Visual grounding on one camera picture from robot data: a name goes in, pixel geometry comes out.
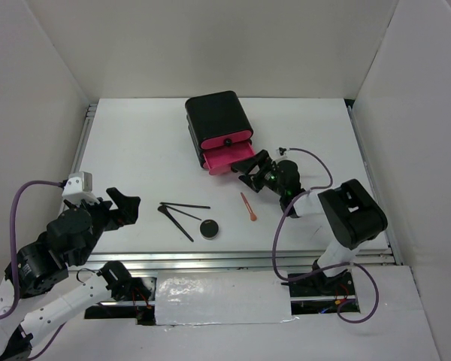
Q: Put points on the white foil-taped cover plate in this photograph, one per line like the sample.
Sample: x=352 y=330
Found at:
x=215 y=298

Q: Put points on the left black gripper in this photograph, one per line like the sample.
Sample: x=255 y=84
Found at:
x=128 y=212

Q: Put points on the thin black eyeliner brush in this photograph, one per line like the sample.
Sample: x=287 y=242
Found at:
x=168 y=207

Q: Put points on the left aluminium side rail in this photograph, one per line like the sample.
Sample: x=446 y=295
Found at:
x=84 y=135

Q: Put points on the pink top drawer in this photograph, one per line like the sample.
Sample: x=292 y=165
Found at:
x=226 y=140

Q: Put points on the black angled powder brush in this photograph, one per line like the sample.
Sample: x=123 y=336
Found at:
x=164 y=210

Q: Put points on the right aluminium side rail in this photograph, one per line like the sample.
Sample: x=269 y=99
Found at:
x=389 y=233

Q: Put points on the thin black makeup brush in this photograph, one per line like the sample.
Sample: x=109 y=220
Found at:
x=185 y=205

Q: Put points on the black drawer organizer case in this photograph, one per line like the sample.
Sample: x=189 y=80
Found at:
x=213 y=115

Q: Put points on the aluminium front rail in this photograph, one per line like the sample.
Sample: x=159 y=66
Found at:
x=247 y=260

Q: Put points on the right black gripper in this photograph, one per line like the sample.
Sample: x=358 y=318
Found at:
x=248 y=165

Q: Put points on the black round compact jar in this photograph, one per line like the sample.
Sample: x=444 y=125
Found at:
x=209 y=229

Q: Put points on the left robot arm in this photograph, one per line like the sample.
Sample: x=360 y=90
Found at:
x=38 y=267

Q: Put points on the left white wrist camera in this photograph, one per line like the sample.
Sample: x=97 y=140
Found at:
x=78 y=189

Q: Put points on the orange silicone applicator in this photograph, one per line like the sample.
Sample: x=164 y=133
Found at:
x=253 y=216

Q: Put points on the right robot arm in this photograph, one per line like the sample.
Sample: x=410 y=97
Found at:
x=352 y=214

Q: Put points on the aluminium side rail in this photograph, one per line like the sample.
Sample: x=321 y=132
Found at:
x=389 y=233
x=84 y=135

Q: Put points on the pink drawer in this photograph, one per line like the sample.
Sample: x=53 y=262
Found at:
x=219 y=160
x=226 y=140

